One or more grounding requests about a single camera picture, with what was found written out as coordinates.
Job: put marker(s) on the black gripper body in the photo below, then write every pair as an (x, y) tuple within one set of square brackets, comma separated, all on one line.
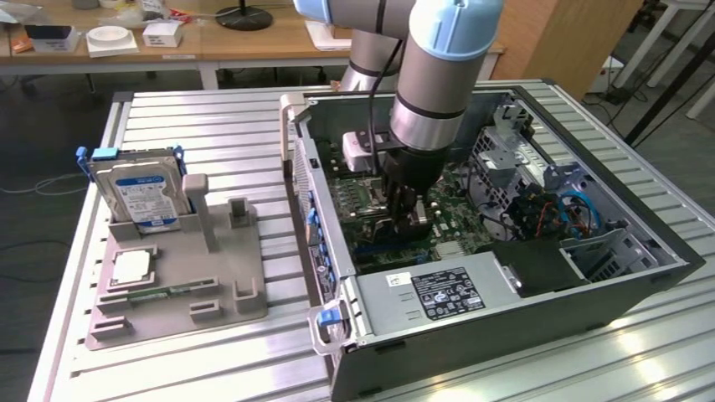
[(419, 167)]

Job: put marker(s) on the graphics card with metal bracket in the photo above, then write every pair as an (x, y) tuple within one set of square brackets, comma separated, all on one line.
[(374, 236)]

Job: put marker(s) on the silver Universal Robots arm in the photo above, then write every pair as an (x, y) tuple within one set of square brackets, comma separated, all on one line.
[(435, 84)]

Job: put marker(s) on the CPU socket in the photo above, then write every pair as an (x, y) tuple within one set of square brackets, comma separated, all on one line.
[(374, 194)]

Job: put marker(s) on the green motherboard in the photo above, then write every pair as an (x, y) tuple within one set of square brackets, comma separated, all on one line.
[(458, 226)]

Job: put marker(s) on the blue expansion slot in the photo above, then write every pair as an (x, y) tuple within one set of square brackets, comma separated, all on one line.
[(366, 251)]

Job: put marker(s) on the metal disk bay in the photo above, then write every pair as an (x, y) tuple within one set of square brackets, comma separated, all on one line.
[(503, 167)]

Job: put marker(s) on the grey power supply unit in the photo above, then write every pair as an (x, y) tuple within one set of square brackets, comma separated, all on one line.
[(386, 301)]

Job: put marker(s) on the black plastic shroud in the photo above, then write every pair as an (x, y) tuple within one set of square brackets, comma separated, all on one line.
[(537, 264)]

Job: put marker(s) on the blue case latch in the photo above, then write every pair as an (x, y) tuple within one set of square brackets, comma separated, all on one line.
[(327, 317)]

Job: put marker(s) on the black open PC case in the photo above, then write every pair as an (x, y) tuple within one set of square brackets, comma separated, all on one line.
[(503, 326)]

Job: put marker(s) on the white paper stack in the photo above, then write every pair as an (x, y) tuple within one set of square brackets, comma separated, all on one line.
[(327, 39)]

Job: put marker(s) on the wooden cabinet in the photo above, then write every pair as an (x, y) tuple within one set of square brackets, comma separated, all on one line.
[(565, 42)]

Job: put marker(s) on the grey parts rack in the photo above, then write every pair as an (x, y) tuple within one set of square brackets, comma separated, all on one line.
[(185, 268)]

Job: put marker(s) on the wooden desk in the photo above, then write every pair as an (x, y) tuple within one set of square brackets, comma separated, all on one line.
[(251, 46)]

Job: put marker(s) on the hard disk in blue caddy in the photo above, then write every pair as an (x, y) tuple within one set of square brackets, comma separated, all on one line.
[(142, 197)]

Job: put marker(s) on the green RAM stick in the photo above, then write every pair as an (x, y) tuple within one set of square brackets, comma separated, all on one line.
[(162, 291)]

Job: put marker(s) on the black round lamp base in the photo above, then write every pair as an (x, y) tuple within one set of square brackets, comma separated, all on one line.
[(243, 19)]

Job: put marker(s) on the black slanted pole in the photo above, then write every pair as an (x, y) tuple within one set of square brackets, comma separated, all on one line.
[(665, 84)]

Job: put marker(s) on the silver CPU chip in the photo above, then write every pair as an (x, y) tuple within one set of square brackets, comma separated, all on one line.
[(133, 268)]

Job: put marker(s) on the small white printed box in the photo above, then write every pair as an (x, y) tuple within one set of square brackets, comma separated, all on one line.
[(162, 35)]

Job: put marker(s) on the white box with round dish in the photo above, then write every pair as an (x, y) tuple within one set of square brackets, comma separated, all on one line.
[(113, 42)]

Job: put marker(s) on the white box with dark lid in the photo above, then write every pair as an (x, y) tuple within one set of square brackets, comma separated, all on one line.
[(53, 39)]

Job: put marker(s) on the orange flat item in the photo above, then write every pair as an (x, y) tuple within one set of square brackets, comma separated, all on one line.
[(19, 44)]

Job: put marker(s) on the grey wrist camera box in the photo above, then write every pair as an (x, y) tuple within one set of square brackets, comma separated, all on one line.
[(358, 153)]

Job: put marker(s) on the white table frame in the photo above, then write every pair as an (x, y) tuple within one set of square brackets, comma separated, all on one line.
[(670, 25)]

